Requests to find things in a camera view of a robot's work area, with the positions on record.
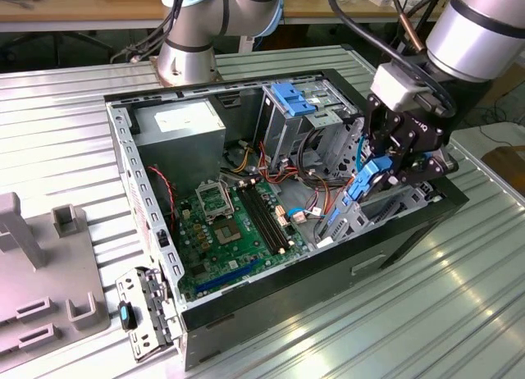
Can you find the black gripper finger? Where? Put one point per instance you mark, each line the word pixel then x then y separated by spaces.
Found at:
pixel 379 124
pixel 430 167

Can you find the hard disk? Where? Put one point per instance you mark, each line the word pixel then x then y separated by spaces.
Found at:
pixel 371 172

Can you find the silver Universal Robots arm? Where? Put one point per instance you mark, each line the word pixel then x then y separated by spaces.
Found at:
pixel 471 34

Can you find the grey perforated disk bay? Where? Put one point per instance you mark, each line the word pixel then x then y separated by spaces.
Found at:
pixel 404 198

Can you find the brown cardboard box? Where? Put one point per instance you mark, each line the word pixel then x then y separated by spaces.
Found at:
pixel 510 88
pixel 508 161

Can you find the grey metal drive cage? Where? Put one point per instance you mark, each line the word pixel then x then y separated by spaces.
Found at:
pixel 283 133

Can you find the black RAM slot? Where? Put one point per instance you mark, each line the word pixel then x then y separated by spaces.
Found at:
pixel 269 221
pixel 275 221
pixel 257 221
pixel 263 221

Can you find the green motherboard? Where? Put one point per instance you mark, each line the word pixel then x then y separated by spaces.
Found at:
pixel 246 227

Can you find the black open PC case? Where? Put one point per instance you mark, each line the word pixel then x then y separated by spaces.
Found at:
pixel 311 297

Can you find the CPU socket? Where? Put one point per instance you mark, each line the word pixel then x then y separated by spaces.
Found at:
pixel 226 233

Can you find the grey power supply unit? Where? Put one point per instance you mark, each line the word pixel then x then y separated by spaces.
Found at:
pixel 180 157

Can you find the blue expansion slot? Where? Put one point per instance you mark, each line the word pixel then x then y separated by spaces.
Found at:
pixel 227 276

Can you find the black plastic clip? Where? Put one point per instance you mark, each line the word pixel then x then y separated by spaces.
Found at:
pixel 162 238

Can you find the blue black latch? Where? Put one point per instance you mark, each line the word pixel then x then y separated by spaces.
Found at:
pixel 124 315

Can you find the long wooden desk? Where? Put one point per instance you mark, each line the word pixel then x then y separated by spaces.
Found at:
pixel 82 5

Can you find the grey parts rack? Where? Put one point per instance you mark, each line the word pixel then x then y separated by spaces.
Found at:
pixel 53 264

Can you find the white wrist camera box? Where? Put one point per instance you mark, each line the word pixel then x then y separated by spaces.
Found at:
pixel 393 83

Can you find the blue plastic drive bracket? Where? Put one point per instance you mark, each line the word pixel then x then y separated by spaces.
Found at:
pixel 293 102

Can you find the square brown base plate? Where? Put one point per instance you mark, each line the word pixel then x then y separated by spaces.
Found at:
pixel 152 63

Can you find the metal card retention bracket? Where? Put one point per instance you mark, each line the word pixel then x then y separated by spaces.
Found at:
pixel 131 284

